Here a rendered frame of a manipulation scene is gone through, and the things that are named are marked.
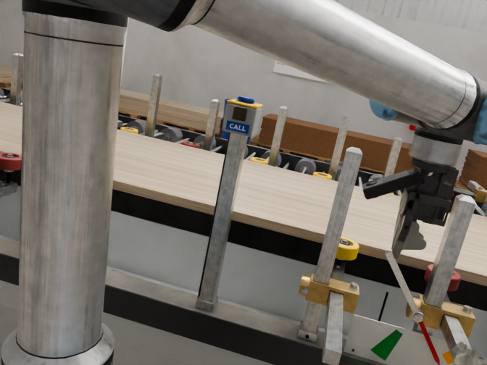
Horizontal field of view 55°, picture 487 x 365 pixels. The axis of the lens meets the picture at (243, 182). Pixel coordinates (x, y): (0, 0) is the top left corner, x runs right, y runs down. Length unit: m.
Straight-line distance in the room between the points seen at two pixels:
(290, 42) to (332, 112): 7.74
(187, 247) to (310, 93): 6.99
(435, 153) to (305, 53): 0.47
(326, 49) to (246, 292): 0.98
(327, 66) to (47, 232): 0.38
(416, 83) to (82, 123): 0.41
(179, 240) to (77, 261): 0.81
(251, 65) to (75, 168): 7.88
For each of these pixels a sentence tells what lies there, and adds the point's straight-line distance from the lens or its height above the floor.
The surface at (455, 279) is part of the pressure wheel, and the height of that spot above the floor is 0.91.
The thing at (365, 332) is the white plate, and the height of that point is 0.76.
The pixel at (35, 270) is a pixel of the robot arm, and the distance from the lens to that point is 0.64.
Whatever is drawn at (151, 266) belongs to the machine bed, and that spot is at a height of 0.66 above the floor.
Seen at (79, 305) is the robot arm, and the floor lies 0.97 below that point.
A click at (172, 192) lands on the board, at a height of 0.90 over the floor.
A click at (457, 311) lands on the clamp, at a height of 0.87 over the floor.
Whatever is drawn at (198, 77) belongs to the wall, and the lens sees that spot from 8.65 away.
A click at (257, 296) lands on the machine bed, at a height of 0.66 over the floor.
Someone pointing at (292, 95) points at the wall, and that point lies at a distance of 8.29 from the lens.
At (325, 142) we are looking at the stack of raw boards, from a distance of 6.99.
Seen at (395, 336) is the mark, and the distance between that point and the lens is 1.18.
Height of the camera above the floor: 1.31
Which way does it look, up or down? 15 degrees down
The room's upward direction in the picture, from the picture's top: 11 degrees clockwise
